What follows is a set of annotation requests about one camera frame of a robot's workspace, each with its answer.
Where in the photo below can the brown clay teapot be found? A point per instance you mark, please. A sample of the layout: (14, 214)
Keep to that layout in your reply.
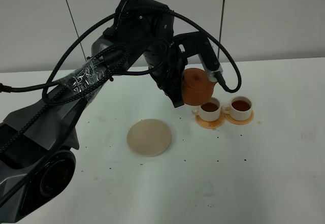
(197, 89)

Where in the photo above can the left orange cup coaster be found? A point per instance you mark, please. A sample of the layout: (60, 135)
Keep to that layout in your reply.
(210, 124)

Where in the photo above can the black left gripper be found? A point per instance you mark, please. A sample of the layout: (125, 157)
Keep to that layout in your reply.
(169, 67)

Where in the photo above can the orange cup coaster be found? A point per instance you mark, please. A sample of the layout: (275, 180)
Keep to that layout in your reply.
(210, 124)
(236, 122)

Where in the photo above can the beige round teapot coaster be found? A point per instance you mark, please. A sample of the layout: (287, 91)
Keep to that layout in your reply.
(149, 137)

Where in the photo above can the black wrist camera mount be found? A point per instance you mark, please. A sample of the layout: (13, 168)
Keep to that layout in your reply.
(197, 43)

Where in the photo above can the white teacup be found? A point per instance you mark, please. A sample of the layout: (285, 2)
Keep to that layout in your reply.
(239, 108)
(210, 111)

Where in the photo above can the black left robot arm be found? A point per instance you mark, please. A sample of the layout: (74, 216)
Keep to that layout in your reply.
(36, 141)

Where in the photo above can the right white teacup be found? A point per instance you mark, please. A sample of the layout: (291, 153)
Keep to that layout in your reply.
(239, 108)

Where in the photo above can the left white teacup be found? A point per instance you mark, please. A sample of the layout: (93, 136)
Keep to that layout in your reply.
(210, 111)

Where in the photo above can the right orange cup coaster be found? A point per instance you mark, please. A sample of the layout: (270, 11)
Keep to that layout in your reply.
(236, 122)

